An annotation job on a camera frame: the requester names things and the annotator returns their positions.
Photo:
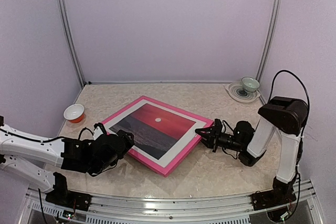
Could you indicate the aluminium corner post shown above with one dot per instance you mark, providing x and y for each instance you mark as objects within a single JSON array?
[
  {"x": 269, "y": 37},
  {"x": 70, "y": 42}
]

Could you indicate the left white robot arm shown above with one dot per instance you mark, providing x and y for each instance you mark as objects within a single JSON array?
[{"x": 19, "y": 149}]

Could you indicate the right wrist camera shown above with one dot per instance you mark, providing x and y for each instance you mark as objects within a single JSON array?
[{"x": 219, "y": 126}]

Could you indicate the white swirl pattern plate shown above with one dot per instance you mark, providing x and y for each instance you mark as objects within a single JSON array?
[{"x": 235, "y": 91}]

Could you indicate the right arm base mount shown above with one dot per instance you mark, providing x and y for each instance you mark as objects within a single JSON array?
[{"x": 281, "y": 193}]

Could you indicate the white photo mat border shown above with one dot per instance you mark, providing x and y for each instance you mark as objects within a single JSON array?
[{"x": 183, "y": 145}]

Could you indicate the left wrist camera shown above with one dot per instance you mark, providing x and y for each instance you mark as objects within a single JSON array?
[{"x": 99, "y": 129}]

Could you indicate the pink wooden picture frame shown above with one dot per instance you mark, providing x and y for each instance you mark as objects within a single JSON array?
[{"x": 181, "y": 161}]

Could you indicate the orange white bowl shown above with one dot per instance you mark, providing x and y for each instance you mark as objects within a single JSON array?
[{"x": 74, "y": 113}]

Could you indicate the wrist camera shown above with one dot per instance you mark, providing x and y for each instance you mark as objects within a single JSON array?
[
  {"x": 219, "y": 126},
  {"x": 99, "y": 129}
]

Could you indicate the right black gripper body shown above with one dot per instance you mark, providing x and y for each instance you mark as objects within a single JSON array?
[{"x": 228, "y": 142}]

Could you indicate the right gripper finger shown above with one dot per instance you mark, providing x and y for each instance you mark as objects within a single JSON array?
[
  {"x": 209, "y": 131},
  {"x": 210, "y": 142}
]

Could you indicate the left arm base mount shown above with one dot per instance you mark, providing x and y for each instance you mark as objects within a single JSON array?
[{"x": 62, "y": 196}]

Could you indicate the pale green ceramic bowl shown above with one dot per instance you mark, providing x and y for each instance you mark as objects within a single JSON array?
[{"x": 250, "y": 84}]

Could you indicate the aluminium front rail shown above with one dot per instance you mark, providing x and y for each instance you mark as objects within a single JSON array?
[{"x": 221, "y": 209}]

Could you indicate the right aluminium corner post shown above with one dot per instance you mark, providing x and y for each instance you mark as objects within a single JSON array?
[{"x": 269, "y": 37}]

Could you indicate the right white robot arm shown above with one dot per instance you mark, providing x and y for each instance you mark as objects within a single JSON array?
[{"x": 288, "y": 116}]

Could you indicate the left aluminium corner post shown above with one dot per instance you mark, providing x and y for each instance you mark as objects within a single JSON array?
[{"x": 70, "y": 42}]

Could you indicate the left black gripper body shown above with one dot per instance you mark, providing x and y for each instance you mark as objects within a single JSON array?
[{"x": 98, "y": 168}]

